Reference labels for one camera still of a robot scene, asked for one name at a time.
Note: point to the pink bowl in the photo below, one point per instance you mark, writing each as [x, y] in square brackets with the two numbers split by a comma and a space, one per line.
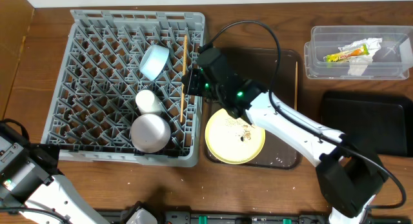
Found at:
[149, 133]

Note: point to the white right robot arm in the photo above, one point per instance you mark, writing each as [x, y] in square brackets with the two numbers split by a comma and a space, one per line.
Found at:
[349, 177]

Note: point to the wooden chopstick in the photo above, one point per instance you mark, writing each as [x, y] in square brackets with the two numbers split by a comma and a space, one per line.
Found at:
[185, 49]
[296, 86]

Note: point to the cream white cup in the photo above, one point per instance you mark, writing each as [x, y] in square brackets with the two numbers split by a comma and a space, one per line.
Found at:
[148, 103]

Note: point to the light blue saucer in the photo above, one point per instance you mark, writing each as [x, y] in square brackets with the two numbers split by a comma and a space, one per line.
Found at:
[153, 61]

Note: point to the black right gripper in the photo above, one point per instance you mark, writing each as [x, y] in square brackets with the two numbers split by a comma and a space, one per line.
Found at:
[192, 83]

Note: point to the clear plastic bin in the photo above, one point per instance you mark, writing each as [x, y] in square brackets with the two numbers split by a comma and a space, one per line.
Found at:
[391, 62]

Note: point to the grey plastic dish rack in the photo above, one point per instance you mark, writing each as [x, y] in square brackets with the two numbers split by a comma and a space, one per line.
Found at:
[93, 106]

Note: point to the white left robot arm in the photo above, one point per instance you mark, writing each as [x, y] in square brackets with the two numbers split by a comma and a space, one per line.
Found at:
[33, 186]

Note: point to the black bin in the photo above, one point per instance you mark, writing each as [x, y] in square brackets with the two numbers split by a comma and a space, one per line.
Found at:
[379, 121]

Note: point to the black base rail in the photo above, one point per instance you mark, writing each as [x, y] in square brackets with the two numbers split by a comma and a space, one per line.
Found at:
[184, 215]

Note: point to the white paper napkin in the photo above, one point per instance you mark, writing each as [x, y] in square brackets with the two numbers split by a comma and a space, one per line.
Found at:
[359, 64]

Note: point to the dark brown tray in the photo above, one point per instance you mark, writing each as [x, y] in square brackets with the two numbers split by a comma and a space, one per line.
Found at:
[258, 64]

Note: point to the yellow plate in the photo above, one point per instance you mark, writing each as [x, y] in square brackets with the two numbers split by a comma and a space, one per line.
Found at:
[233, 141]

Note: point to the yellow green snack wrapper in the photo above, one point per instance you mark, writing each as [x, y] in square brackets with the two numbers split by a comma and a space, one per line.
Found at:
[342, 56]

